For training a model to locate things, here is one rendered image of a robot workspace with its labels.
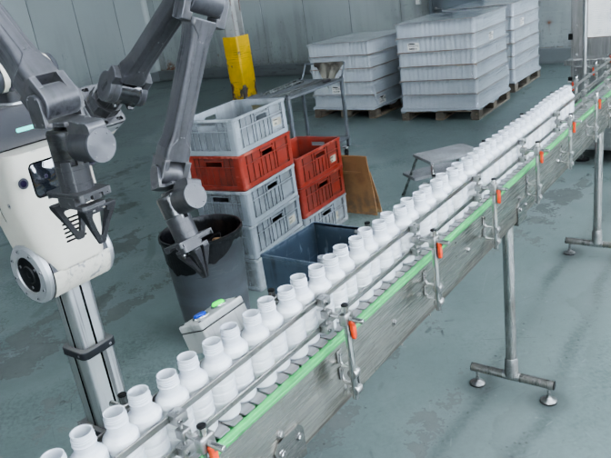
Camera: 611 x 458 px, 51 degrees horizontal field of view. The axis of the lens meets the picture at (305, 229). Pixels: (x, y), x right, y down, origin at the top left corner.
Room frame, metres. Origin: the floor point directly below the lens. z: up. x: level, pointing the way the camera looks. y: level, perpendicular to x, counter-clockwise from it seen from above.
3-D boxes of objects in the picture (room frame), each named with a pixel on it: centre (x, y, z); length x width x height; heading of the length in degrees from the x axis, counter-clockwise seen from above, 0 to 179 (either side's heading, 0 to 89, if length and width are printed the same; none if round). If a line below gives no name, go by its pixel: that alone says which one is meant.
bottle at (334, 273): (1.40, -0.05, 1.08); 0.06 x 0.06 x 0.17
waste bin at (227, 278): (3.24, 0.55, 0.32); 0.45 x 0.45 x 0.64
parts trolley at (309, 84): (6.49, -0.13, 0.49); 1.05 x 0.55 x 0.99; 142
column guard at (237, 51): (11.70, 0.72, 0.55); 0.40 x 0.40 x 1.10; 52
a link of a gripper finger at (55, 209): (1.12, 0.40, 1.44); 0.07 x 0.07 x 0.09; 52
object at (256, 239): (4.06, 0.34, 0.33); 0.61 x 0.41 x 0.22; 148
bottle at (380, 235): (1.58, -0.19, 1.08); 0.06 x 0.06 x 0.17
